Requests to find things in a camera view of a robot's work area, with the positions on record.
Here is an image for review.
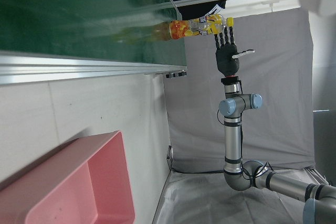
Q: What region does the grey backdrop curtain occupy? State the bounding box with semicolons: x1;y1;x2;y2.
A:
162;6;316;174

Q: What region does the pink plastic basket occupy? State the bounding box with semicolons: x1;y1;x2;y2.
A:
0;130;136;224

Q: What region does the grey floor sheet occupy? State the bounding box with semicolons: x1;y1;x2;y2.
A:
152;167;331;224

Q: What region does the green belt conveyor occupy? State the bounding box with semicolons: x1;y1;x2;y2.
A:
0;0;188;86

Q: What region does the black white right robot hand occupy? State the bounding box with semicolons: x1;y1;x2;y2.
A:
213;25;256;77

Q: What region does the orange juice bottle yellow cap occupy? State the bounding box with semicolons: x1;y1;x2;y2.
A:
169;14;235;40

